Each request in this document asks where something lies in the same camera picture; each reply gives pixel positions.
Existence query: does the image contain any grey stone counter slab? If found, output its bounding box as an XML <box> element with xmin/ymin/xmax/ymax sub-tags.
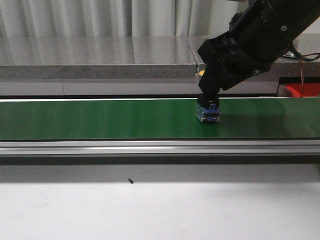
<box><xmin>0</xmin><ymin>33</ymin><xmax>320</xmax><ymax>80</ymax></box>

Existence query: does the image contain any white corrugated curtain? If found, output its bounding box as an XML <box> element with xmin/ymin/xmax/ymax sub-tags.
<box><xmin>0</xmin><ymin>0</ymin><xmax>250</xmax><ymax>38</ymax></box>

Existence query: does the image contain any red plastic tray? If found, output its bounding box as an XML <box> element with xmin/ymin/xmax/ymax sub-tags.
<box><xmin>285</xmin><ymin>83</ymin><xmax>320</xmax><ymax>98</ymax></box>

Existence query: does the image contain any red black wire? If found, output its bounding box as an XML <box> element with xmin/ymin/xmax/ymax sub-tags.
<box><xmin>297</xmin><ymin>52</ymin><xmax>320</xmax><ymax>98</ymax></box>

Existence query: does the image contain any small green circuit board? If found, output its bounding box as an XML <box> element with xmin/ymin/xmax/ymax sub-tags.
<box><xmin>283</xmin><ymin>51</ymin><xmax>296</xmax><ymax>59</ymax></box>

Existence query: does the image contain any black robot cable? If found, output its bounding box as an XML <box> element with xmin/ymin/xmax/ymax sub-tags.
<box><xmin>287</xmin><ymin>41</ymin><xmax>320</xmax><ymax>62</ymax></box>

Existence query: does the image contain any yellow mushroom push button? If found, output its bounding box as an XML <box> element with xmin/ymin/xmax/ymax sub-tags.
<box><xmin>196</xmin><ymin>70</ymin><xmax>221</xmax><ymax>123</ymax></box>

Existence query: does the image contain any aluminium conveyor frame rail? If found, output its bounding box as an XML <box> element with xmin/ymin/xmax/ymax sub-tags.
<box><xmin>0</xmin><ymin>139</ymin><xmax>320</xmax><ymax>157</ymax></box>

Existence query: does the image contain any green conveyor belt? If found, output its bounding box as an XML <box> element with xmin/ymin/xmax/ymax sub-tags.
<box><xmin>0</xmin><ymin>97</ymin><xmax>320</xmax><ymax>141</ymax></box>

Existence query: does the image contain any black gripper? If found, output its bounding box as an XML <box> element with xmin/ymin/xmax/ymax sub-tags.
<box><xmin>197</xmin><ymin>0</ymin><xmax>320</xmax><ymax>100</ymax></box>

